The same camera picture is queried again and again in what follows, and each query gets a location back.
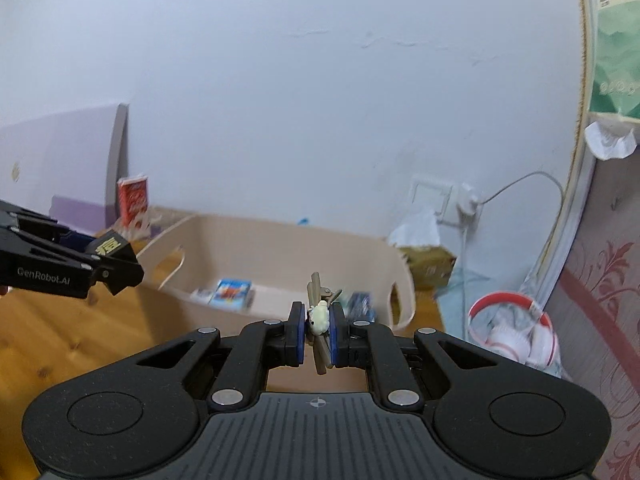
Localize dark red black box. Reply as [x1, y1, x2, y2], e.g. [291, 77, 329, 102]
[346, 292, 376, 323]

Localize red white headphones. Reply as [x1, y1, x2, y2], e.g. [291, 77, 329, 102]
[469, 292, 560, 370]

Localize white charger with cable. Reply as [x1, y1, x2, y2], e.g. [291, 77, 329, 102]
[454, 170, 565, 342]

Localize beige plastic storage bin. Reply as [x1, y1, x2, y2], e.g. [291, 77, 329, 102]
[137, 214, 416, 341]

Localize black box gold emblem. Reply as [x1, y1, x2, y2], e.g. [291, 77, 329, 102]
[85, 230, 138, 263]

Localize purple white headboard panel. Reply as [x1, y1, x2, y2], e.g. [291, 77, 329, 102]
[0, 104, 128, 234]

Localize small white figurine keychain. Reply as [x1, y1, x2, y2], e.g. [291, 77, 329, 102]
[306, 272, 343, 375]

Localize green tissue box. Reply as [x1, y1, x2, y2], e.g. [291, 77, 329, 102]
[585, 0, 639, 160]

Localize light blue cloth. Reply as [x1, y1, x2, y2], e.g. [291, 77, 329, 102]
[434, 268, 576, 386]

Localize red milk carton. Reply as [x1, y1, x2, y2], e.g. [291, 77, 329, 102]
[117, 176, 151, 240]

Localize olive brown tissue box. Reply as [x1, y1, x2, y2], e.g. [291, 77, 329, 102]
[386, 205, 457, 290]

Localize blue cartoon card box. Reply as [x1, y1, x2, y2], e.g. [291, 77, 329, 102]
[208, 278, 252, 311]

